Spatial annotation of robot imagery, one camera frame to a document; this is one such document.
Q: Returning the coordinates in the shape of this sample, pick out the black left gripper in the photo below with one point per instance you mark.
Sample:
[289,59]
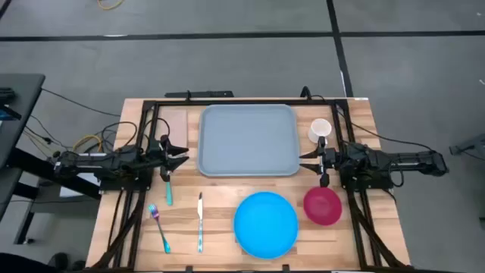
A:
[165,167]

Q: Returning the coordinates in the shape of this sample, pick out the white mug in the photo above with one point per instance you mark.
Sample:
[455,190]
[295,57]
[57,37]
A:
[320,129]

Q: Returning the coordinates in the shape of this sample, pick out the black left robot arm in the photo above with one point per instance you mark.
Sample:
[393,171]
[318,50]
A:
[113,164]

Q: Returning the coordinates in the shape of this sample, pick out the black aluminium table frame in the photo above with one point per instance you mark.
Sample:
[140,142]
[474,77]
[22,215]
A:
[265,102]

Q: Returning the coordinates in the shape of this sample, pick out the black power strip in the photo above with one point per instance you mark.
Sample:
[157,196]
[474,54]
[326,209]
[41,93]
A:
[199,94]

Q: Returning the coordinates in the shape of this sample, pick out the grey metal stand base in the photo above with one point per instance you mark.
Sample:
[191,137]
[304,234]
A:
[470,146]

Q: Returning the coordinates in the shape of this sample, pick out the dark grey desk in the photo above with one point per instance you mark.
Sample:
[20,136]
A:
[19,113]

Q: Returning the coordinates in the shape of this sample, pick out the grey plastic tray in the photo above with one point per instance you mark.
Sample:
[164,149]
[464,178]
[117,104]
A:
[248,140]

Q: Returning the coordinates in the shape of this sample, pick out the blue round plate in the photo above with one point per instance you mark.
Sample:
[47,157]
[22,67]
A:
[266,225]

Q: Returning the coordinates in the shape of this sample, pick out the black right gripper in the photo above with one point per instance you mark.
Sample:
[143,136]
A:
[323,161]

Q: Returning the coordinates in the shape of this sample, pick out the pink plastic bowl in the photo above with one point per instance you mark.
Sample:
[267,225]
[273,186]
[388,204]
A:
[323,206]

